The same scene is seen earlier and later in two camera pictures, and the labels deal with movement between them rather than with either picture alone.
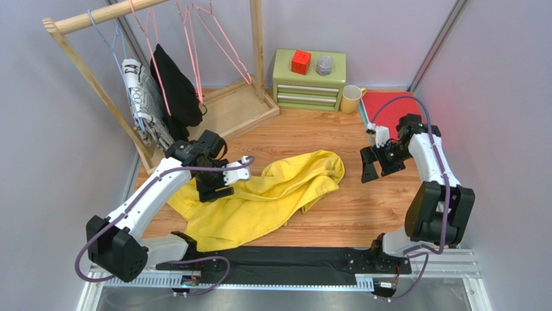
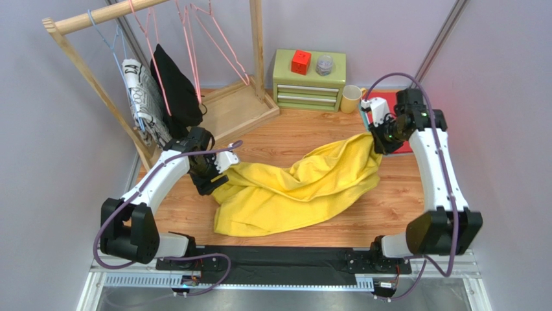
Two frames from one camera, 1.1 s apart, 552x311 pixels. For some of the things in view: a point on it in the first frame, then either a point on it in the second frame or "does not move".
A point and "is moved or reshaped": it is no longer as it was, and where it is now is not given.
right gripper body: (383, 160) -> (383, 144)
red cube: (300, 62) does not move
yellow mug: (350, 97) does not move
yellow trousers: (293, 184) is moved or reshaped
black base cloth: (263, 262) does not move
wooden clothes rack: (230, 110) does not move
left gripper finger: (211, 195) -> (206, 179)
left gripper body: (210, 181) does not move
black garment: (181, 100) does not move
